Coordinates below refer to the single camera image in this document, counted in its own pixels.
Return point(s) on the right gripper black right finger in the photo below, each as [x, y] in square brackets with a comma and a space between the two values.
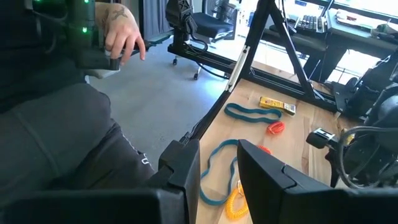
[273, 186]

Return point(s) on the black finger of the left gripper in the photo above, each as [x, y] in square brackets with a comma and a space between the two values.
[333, 168]

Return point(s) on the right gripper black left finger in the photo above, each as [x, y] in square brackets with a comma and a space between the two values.
[186, 168]

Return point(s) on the yellow packet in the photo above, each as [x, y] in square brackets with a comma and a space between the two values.
[349, 138]
[276, 105]

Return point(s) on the blue rubber band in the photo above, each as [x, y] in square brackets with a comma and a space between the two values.
[214, 203]
[226, 111]

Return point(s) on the black office chair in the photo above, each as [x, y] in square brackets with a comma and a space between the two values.
[211, 25]

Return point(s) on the grey side table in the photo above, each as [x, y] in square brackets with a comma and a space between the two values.
[357, 37]

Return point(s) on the black work gloves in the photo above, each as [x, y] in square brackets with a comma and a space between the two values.
[385, 31]

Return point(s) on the person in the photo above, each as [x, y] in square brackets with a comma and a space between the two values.
[46, 140]

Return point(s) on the black keyboard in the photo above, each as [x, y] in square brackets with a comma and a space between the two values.
[311, 23]

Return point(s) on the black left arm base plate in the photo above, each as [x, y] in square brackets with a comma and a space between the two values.
[345, 96]

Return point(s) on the silver frame bracket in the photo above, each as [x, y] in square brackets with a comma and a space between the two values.
[237, 68]

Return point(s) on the black leader stand rail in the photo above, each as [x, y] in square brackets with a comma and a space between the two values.
[202, 56]

